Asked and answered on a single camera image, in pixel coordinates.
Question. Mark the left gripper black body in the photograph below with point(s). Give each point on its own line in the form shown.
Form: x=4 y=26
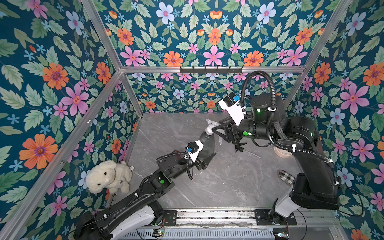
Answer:
x=197 y=165

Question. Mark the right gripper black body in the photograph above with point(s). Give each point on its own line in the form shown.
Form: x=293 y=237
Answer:
x=232 y=132

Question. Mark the clear plastic spray bottle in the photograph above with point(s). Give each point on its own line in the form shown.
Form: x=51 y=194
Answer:
x=208 y=152

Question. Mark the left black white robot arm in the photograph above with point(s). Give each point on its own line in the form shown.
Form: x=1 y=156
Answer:
x=141 y=208

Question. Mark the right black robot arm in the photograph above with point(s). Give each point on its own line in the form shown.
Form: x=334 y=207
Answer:
x=317 y=186

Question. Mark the striped oblong case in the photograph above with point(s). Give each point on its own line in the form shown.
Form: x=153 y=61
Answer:
x=286 y=177

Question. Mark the cream plush teddy bear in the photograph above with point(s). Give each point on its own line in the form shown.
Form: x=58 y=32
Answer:
x=111 y=176

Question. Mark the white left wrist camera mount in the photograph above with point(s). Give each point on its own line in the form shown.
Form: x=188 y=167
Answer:
x=193 y=149

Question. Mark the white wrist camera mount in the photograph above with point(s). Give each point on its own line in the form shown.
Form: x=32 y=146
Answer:
x=193 y=149
x=231 y=104

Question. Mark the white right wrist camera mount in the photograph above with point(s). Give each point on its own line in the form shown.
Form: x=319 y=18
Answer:
x=231 y=104

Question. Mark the cream round wall clock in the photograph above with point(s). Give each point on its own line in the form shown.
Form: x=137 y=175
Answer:
x=282 y=153

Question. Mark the black metal ceiling bracket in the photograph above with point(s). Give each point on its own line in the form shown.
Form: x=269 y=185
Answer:
x=208 y=70

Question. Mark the metal base rail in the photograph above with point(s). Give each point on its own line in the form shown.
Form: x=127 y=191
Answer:
x=244 y=223

